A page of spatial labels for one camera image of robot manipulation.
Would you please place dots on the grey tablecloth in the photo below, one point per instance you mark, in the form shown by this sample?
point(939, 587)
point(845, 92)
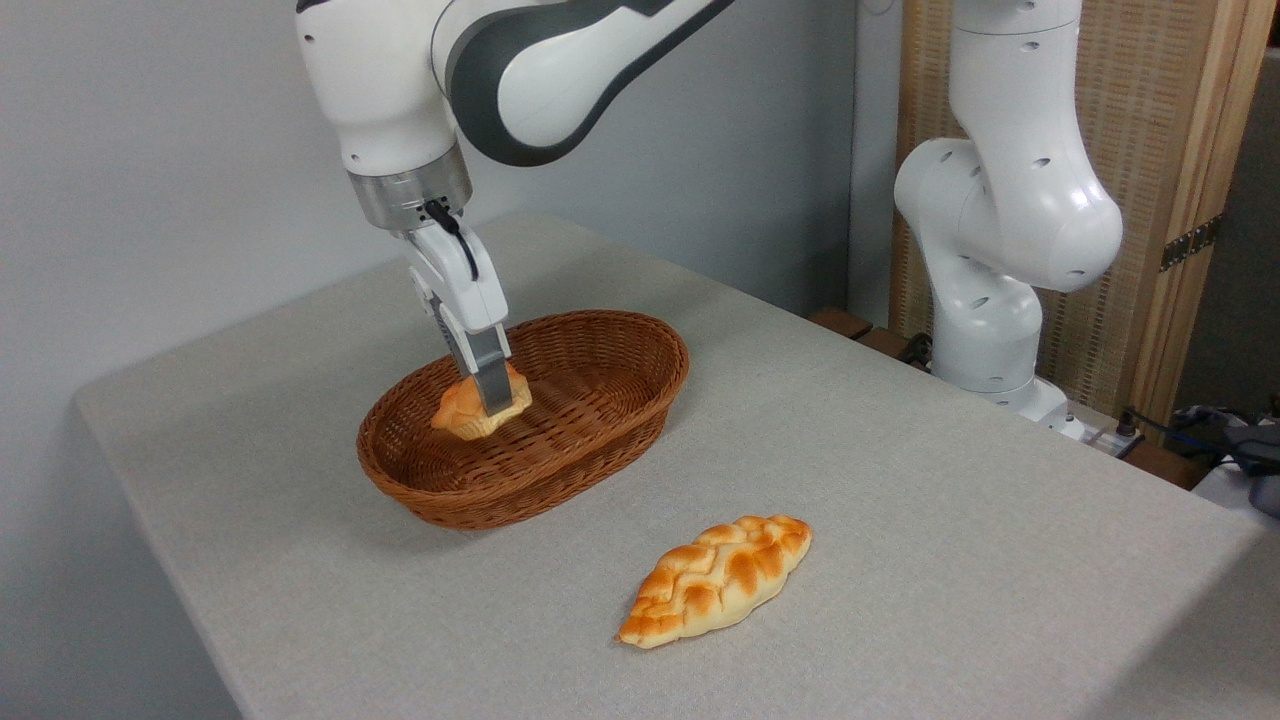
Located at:
point(900, 500)

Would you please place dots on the long braided bread loaf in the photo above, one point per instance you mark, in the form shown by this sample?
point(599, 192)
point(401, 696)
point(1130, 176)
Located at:
point(715, 580)

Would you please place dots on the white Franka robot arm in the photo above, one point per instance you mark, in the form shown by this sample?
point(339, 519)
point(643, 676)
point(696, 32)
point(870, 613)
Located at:
point(380, 80)

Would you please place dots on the brown oval wicker basket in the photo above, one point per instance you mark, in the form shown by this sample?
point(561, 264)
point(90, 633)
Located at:
point(560, 450)

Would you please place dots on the brown wooden base board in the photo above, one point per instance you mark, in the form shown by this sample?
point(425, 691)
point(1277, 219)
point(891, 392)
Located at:
point(1160, 462)

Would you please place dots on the dark metal hinge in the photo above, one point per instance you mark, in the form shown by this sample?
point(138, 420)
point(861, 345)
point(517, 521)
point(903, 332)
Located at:
point(1190, 243)

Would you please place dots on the grey bundled cloth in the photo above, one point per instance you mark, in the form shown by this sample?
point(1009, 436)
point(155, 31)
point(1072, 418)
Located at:
point(1258, 470)

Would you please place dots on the wooden framed rattan screen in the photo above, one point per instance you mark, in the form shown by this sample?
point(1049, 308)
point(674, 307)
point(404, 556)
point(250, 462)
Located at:
point(1170, 120)

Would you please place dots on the round knotted bread roll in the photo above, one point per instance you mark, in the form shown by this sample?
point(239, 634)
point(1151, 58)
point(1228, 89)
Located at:
point(456, 405)

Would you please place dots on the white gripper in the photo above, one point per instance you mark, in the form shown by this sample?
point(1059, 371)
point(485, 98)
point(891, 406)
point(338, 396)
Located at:
point(455, 280)

